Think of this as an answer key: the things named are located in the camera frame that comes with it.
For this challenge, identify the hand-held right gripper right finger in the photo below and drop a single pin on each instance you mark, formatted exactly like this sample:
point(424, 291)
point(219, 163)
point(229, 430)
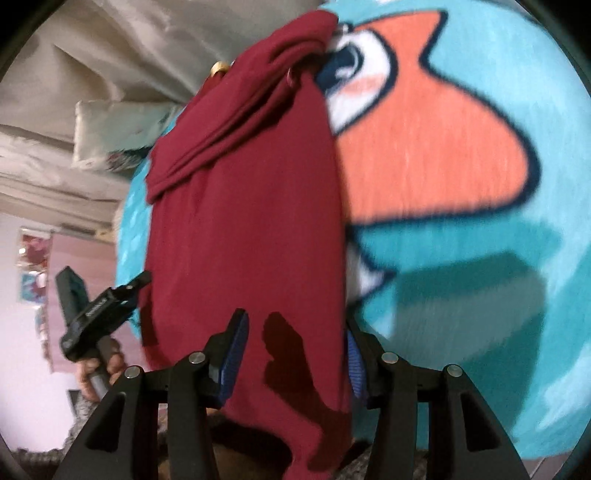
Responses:
point(356, 369)

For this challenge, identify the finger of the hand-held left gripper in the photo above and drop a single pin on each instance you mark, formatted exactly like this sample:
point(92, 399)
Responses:
point(131, 286)

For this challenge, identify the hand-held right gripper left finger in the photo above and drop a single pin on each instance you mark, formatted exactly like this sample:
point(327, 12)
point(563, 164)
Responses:
point(233, 355)

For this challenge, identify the maroon knit sweater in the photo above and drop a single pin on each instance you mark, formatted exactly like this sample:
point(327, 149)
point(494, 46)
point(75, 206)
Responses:
point(244, 207)

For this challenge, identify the person's left hand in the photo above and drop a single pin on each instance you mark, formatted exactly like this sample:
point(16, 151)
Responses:
point(87, 376)

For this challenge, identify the grey knit cloth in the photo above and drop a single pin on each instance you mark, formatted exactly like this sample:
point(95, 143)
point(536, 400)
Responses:
point(51, 438)

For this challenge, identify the beige curtain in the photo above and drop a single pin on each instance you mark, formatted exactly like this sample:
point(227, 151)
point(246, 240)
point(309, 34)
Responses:
point(138, 46)
point(51, 184)

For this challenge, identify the white printed pillow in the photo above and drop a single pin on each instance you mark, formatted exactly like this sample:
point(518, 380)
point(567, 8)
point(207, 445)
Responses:
point(120, 129)

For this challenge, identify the turquoise star print blanket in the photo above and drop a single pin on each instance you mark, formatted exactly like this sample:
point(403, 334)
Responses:
point(461, 37)

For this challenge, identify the blue wall picture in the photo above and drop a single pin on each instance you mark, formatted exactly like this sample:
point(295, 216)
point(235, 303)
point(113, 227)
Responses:
point(34, 287)

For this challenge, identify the red flower wall picture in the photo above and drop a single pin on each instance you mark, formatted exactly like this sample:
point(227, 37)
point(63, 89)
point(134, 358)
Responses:
point(33, 249)

